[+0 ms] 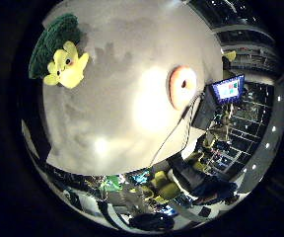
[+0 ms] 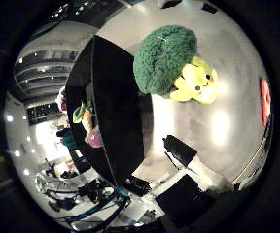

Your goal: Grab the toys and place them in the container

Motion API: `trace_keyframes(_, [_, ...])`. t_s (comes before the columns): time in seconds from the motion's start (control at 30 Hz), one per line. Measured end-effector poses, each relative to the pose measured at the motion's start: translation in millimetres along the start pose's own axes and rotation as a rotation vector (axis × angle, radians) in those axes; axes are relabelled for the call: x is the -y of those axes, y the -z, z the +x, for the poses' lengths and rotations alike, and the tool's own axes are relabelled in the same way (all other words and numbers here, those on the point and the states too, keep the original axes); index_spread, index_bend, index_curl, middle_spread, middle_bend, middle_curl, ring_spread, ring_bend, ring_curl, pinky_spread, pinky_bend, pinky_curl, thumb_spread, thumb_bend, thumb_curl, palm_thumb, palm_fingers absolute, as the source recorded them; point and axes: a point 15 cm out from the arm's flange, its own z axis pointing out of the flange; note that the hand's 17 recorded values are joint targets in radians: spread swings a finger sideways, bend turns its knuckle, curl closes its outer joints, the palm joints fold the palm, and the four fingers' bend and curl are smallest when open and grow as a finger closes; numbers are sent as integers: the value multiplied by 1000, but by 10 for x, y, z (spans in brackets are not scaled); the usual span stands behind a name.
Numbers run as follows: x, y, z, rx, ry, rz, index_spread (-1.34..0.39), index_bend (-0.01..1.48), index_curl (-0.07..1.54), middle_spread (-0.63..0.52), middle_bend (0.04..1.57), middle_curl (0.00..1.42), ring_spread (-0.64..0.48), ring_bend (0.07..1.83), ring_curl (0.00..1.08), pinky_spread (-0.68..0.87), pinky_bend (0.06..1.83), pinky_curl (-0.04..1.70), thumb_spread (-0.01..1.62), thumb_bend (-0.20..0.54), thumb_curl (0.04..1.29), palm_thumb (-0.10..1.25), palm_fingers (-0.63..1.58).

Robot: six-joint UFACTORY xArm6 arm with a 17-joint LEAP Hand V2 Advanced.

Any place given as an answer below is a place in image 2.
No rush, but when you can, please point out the green broccoli plush toy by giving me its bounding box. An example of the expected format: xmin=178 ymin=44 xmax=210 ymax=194
xmin=132 ymin=24 xmax=220 ymax=106

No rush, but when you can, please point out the thin cable on table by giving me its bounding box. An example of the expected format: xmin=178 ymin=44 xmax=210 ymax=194
xmin=232 ymin=135 xmax=268 ymax=183

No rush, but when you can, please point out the black cable bundle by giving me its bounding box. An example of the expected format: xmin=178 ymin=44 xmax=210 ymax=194
xmin=44 ymin=179 xmax=116 ymax=212

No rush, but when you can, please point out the teal bag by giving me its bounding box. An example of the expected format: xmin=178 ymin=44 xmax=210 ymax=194
xmin=60 ymin=130 xmax=78 ymax=151

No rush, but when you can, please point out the black fabric container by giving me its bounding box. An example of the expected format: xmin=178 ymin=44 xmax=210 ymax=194
xmin=64 ymin=34 xmax=155 ymax=187

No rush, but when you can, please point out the purple eggplant plush toy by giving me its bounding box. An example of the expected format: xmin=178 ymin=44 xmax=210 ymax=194
xmin=84 ymin=127 xmax=104 ymax=150

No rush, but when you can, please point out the robot arm with teal ring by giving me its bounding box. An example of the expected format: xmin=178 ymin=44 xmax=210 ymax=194
xmin=112 ymin=186 xmax=132 ymax=209

